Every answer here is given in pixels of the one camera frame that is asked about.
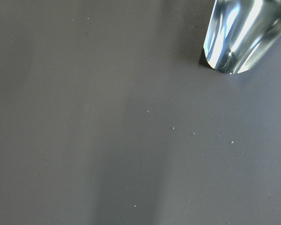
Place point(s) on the shiny metal scoop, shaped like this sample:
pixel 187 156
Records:
pixel 240 32

